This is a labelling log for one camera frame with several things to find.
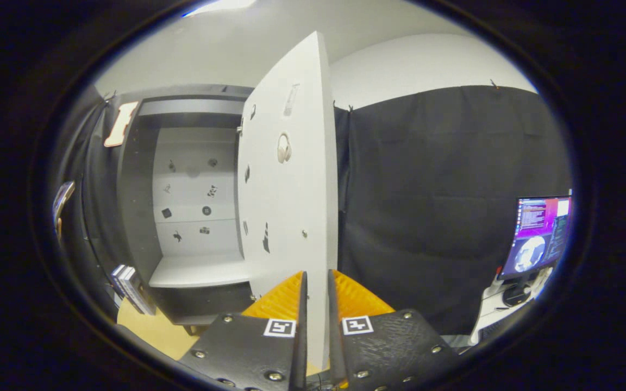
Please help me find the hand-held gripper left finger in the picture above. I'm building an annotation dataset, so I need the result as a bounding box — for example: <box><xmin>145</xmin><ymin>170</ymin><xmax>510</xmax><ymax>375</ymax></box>
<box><xmin>180</xmin><ymin>271</ymin><xmax>308</xmax><ymax>391</ymax></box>

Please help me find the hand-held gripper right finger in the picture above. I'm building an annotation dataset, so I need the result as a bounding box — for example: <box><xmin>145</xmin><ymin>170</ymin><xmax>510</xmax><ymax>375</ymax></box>
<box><xmin>328</xmin><ymin>269</ymin><xmax>458</xmax><ymax>391</ymax></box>

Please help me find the white desk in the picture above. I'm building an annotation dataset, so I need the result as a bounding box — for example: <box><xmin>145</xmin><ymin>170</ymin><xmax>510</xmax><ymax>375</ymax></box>
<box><xmin>468</xmin><ymin>269</ymin><xmax>553</xmax><ymax>345</ymax></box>

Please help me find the black backdrop cloth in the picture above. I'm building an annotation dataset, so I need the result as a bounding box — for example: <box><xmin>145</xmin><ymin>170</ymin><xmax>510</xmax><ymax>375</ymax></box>
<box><xmin>52</xmin><ymin>84</ymin><xmax>572</xmax><ymax>337</ymax></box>

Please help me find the grey cabinet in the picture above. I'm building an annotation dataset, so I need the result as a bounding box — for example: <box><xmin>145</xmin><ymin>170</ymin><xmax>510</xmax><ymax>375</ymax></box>
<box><xmin>116</xmin><ymin>84</ymin><xmax>256</xmax><ymax>326</ymax></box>

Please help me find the computer monitor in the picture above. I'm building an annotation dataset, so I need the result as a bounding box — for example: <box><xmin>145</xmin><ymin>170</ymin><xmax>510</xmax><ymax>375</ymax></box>
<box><xmin>498</xmin><ymin>195</ymin><xmax>573</xmax><ymax>307</ymax></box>

